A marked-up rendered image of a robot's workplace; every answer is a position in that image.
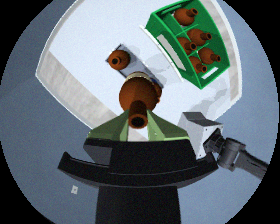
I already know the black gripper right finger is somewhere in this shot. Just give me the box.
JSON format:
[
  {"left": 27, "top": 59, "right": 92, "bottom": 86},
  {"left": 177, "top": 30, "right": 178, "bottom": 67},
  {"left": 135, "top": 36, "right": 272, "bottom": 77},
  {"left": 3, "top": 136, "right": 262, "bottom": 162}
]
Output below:
[{"left": 147, "top": 109, "right": 190, "bottom": 141}]

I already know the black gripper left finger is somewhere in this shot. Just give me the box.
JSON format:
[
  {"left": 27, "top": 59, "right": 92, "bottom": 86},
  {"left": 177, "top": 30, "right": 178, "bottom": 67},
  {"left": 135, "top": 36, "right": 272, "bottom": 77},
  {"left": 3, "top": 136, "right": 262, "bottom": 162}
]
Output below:
[{"left": 86, "top": 109, "right": 129, "bottom": 141}]

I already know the green bottle crate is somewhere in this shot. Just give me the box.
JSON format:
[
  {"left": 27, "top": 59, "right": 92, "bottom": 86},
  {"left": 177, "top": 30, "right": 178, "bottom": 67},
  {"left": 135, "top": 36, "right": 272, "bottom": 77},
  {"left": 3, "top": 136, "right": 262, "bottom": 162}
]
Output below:
[{"left": 145, "top": 0, "right": 230, "bottom": 90}]

